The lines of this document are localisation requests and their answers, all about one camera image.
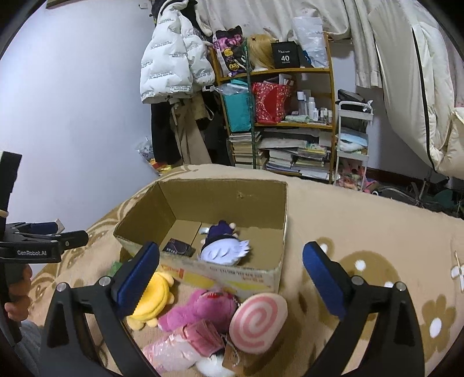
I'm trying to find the wooden shelf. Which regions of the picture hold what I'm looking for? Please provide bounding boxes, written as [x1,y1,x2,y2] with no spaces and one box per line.
[208,34,336,184]

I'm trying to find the pale floral curtain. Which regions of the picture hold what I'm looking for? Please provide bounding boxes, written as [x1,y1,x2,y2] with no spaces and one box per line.
[197,0,385,88]

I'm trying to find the yellow plush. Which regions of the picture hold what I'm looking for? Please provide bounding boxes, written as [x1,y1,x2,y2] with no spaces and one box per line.
[126,270,175,331]

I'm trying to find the pink pleated pouch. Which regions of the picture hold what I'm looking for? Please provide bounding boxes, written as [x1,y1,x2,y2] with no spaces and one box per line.
[181,321,225,358]

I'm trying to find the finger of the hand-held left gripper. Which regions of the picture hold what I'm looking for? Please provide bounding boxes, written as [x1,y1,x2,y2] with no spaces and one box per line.
[51,229,89,251]
[5,221,66,240]

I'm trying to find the black box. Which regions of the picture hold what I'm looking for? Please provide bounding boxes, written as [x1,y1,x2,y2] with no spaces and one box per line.
[271,41,303,69]

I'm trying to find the dark green bag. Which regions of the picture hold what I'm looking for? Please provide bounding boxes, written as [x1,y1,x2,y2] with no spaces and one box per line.
[433,188,461,214]

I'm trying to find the blonde wig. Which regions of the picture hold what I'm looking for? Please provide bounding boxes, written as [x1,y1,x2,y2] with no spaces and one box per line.
[247,34,280,71]

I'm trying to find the white puffer jacket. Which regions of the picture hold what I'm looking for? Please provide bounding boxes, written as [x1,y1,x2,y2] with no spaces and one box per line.
[139,0,216,105]

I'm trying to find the purple and white plush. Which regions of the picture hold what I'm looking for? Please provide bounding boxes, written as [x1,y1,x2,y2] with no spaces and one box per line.
[197,220,251,264]

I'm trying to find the thin green pole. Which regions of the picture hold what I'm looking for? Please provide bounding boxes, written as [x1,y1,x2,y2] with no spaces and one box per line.
[247,47,257,169]

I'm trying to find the cardboard box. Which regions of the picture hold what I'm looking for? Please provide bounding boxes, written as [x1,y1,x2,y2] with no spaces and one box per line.
[113,179,289,295]

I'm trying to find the neat stack of books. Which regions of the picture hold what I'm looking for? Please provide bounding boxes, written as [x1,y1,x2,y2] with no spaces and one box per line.
[228,131,265,169]

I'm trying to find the row of small cosmetic bottles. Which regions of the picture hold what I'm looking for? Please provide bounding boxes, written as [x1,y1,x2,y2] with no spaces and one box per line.
[297,90,334,122]

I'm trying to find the pink plastic bag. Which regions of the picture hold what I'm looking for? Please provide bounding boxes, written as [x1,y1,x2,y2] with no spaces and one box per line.
[142,331,204,376]

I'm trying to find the dark card packet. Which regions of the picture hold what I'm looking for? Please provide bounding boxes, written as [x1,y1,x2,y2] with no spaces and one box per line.
[162,237,194,258]

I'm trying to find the white plush with tag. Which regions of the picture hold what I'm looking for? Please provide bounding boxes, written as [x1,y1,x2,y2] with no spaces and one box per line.
[196,344,242,377]

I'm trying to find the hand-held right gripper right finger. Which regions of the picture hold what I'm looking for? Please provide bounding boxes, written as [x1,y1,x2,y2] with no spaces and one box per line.
[302,241,425,377]

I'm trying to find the teal bag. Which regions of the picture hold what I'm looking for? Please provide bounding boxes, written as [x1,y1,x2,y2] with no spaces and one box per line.
[221,81,252,133]

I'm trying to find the white trolley cart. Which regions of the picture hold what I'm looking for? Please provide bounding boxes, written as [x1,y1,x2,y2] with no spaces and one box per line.
[333,99,374,187]

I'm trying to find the blue and white cloth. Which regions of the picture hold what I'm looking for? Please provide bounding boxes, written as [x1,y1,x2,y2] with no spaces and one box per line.
[337,132,368,153]

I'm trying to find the purple printed bag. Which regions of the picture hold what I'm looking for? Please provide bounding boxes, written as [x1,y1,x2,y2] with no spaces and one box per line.
[213,26,247,77]

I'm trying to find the pink plush bear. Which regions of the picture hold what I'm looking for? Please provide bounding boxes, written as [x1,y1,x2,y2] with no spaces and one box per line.
[157,287,240,333]

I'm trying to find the clear plastic bag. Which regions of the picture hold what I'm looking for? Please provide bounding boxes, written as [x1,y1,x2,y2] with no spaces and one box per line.
[292,16,329,69]

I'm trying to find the black hanging clothing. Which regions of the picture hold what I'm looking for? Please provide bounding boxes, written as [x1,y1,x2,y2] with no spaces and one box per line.
[197,90,233,165]

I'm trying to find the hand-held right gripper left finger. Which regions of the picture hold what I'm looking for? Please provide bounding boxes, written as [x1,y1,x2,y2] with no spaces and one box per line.
[39,241,162,377]

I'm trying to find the pink swirl round plush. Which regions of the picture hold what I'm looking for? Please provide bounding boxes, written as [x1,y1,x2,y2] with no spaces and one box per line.
[228,293,289,353]

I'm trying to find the beige hanging coat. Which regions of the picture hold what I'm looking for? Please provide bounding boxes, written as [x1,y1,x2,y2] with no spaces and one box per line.
[170,98,213,165]

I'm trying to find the person's left hand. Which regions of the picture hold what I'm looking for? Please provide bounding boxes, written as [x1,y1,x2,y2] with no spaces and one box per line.
[4,264,33,321]

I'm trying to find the beige floral blanket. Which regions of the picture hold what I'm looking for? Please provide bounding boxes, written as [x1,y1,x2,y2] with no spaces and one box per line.
[27,164,464,377]

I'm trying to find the white folded quilt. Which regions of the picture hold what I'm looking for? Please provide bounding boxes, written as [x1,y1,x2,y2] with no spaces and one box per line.
[368,0,464,178]

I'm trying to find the red printed bag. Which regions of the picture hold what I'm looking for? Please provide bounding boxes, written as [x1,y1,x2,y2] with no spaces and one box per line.
[252,81,292,124]

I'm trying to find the plastic bag of toys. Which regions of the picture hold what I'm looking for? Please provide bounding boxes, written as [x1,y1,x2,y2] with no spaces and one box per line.
[137,139,171,176]

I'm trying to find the messy pile of magazines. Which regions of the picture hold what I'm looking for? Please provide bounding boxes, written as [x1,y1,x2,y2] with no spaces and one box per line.
[259,127,331,180]

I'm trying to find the person's left forearm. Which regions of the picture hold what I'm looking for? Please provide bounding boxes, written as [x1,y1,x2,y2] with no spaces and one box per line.
[14,321,42,377]

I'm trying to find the pink toys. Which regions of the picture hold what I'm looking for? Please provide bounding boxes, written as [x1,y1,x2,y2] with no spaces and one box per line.
[339,159,367,189]

